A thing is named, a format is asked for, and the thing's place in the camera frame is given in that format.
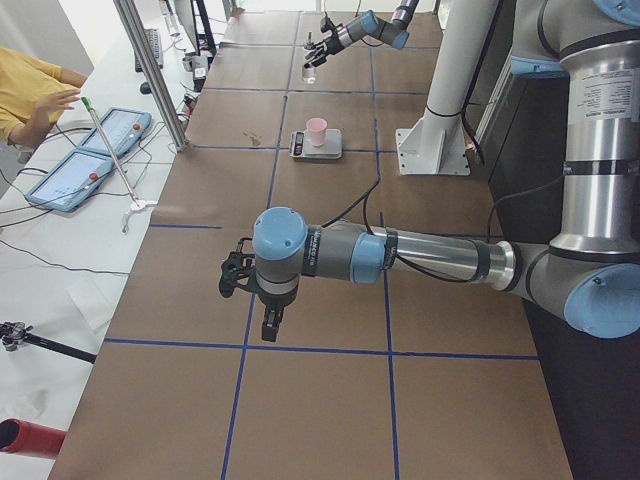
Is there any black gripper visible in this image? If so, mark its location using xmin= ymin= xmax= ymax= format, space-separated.
xmin=258 ymin=287 xmax=298 ymax=343
xmin=303 ymin=32 xmax=348 ymax=69

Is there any digital kitchen scale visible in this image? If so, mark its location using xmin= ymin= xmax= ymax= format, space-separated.
xmin=290 ymin=128 xmax=344 ymax=162

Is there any black keyboard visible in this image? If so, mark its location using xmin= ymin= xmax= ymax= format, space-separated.
xmin=133 ymin=28 xmax=165 ymax=71

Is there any long pink stick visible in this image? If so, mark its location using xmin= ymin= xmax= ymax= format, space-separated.
xmin=81 ymin=96 xmax=157 ymax=234

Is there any far teach pendant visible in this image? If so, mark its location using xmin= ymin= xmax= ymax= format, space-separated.
xmin=78 ymin=107 xmax=152 ymax=158

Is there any teach pendant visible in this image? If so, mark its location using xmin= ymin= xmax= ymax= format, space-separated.
xmin=78 ymin=107 xmax=152 ymax=158
xmin=24 ymin=149 xmax=114 ymax=212

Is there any near teach pendant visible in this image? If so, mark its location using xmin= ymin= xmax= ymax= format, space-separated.
xmin=24 ymin=149 xmax=114 ymax=212

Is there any black tripod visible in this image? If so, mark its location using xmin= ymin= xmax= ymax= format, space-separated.
xmin=1 ymin=322 xmax=97 ymax=364

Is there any red cylinder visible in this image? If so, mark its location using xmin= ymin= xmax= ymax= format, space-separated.
xmin=1 ymin=418 xmax=67 ymax=459

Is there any person in yellow shirt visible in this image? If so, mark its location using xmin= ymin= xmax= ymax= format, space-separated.
xmin=1 ymin=47 xmax=87 ymax=149

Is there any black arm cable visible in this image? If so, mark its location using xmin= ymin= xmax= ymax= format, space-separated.
xmin=319 ymin=124 xmax=566 ymax=286

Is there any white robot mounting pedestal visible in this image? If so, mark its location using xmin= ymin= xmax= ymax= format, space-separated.
xmin=396 ymin=0 xmax=499 ymax=176

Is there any aluminium frame post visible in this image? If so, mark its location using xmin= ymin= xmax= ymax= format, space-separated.
xmin=113 ymin=0 xmax=188 ymax=152

